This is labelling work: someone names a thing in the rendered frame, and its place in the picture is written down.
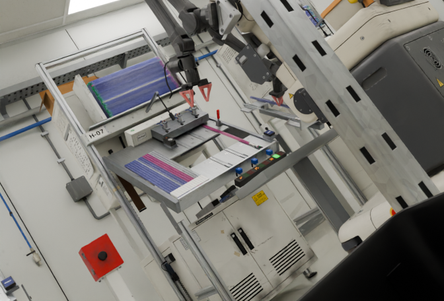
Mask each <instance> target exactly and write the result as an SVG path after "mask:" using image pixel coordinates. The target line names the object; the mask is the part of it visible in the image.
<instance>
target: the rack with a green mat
mask: <svg viewBox="0 0 444 301"><path fill-rule="evenodd" d="M240 1H241V2H242V3H243V5H244V6H245V7H246V9H247V10H248V12H249V13H250V14H251V16H252V17H253V19H254V20H255V21H256V23H257V24H258V25H259V27H260V28H261V29H262V31H263V32H264V33H265V35H266V36H267V37H268V39H269V41H271V43H272V44H273V46H274V47H275V49H276V50H277V51H278V53H279V54H280V55H281V57H282V58H283V60H284V61H285V62H286V63H287V65H288V66H289V68H290V69H291V70H292V71H293V73H294V74H295V76H296V77H297V78H298V80H299V81H300V83H301V84H302V85H303V87H304V88H305V90H306V91H307V92H308V93H309V95H310V96H311V98H312V99H313V100H314V102H315V103H316V105H317V106H318V107H319V108H320V110H321V112H322V113H323V114H324V115H325V117H326V118H327V120H328V121H329V122H330V124H331V125H332V126H333V128H334V129H335V130H336V132H337V133H338V134H339V136H340V137H341V139H342V140H343V142H345V144H346V146H347V147H348V148H349V149H350V151H351V152H352V154H353V155H354V156H355V158H356V159H357V161H358V162H359V163H360V164H361V166H362V167H363V169H364V170H365V171H366V173H367V174H368V176H369V177H370V178H371V179H372V181H373V183H374V184H375V185H376V186H377V188H378V189H379V191H380V192H381V193H382V194H383V196H384V197H385V199H386V200H387V201H388V203H389V204H390V206H391V207H392V208H393V210H394V211H395V213H397V212H399V211H401V210H402V209H405V208H406V207H409V206H411V205H413V204H416V203H419V202H420V201H423V200H425V199H428V198H430V197H433V196H434V195H437V194H439V193H440V191H439V190H438V188H437V187H436V185H435V184H434V183H433V182H432V180H431V179H430V177H429V176H428V175H427V174H426V172H425V171H424V169H423V168H422V167H421V166H420V164H419V163H418V161H417V160H416V159H415V158H414V156H413V155H412V153H411V152H410V151H409V150H408V149H407V147H406V146H405V144H404V143H403V142H402V141H401V139H400V138H399V136H398V135H397V134H396V133H395V131H394V130H393V128H392V127H391V126H390V125H389V123H388V122H387V121H386V119H385V118H384V117H383V115H382V114H381V113H380V111H379V110H378V109H377V107H376V106H375V105H374V103H373V102H372V101H371V99H370V98H369V97H368V95H366V93H365V92H364V90H363V89H362V88H361V87H360V85H359V84H358V82H357V81H356V80H355V79H354V77H353V76H352V74H351V73H350V72H349V71H348V69H347V68H346V66H345V65H344V64H343V63H342V61H341V60H340V58H339V57H338V56H337V55H336V53H335V52H334V50H333V49H332V48H331V47H330V45H329V44H328V42H327V41H326V40H325V39H324V38H323V36H322V35H321V33H320V32H319V31H318V30H317V28H316V27H315V25H314V24H313V23H312V22H311V20H310V19H309V17H308V16H307V15H306V14H305V12H304V11H303V10H302V8H301V7H300V6H299V4H298V3H297V2H296V0H240Z"/></svg>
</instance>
